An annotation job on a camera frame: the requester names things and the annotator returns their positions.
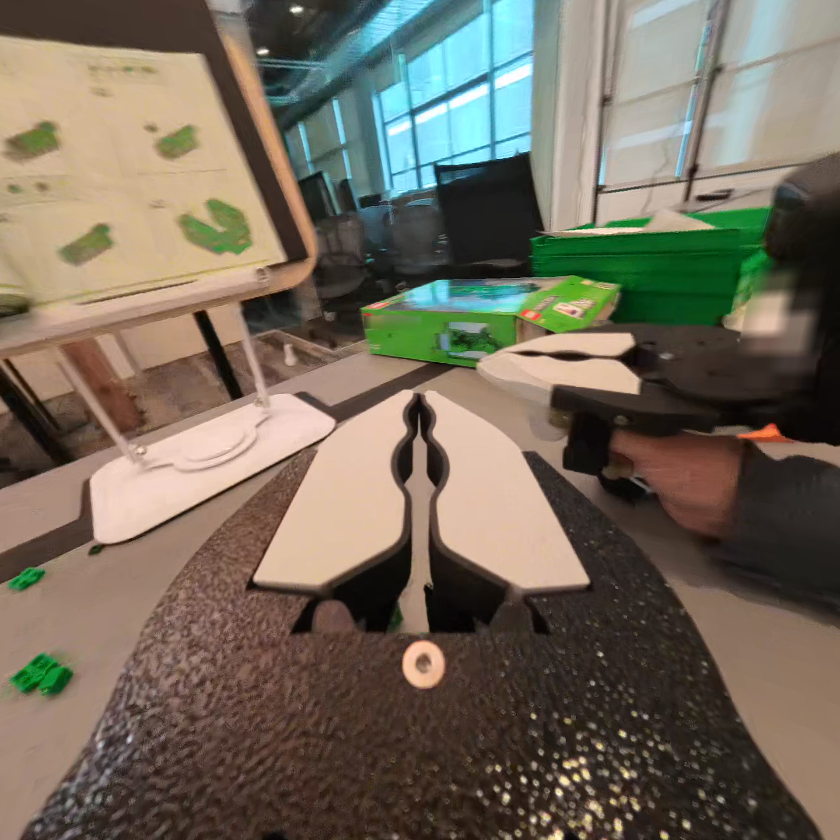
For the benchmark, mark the green toy set box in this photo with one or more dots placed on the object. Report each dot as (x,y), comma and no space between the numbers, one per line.
(459,308)

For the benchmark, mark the white paper sheet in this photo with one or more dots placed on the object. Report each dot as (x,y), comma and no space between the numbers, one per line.
(669,222)

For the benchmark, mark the white frosted glass partition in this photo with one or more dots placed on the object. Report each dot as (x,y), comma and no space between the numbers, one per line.
(656,98)

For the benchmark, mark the black office chair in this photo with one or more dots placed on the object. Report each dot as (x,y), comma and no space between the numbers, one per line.
(485,216)

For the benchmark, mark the small white peg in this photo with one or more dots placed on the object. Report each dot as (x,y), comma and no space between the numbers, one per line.
(289,354)

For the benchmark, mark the person's right hand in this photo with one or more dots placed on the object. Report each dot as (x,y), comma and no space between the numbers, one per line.
(695,479)

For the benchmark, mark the book stand with white base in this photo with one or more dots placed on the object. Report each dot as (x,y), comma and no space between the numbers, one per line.
(197,472)

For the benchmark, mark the scattered loose green bricks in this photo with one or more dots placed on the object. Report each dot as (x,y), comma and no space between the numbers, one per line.
(39,673)

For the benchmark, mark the grey office chair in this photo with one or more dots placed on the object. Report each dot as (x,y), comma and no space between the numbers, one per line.
(341,249)

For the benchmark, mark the large office window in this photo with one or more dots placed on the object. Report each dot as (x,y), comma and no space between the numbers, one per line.
(459,98)

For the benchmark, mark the wooden table with black legs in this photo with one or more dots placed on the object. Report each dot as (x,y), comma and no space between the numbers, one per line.
(105,387)

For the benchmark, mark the grey desk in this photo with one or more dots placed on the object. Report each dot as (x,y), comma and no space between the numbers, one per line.
(754,656)

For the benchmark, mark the instruction booklet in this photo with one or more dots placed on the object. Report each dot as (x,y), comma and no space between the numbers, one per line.
(131,164)

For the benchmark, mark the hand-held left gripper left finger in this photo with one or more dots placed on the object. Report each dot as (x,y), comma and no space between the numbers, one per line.
(341,512)

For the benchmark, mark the stack of green crates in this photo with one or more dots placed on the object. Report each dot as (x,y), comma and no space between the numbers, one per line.
(656,275)

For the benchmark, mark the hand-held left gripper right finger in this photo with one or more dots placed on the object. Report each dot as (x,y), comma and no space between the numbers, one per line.
(505,518)

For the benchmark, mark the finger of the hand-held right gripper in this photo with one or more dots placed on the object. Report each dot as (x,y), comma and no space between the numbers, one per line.
(564,375)
(584,344)

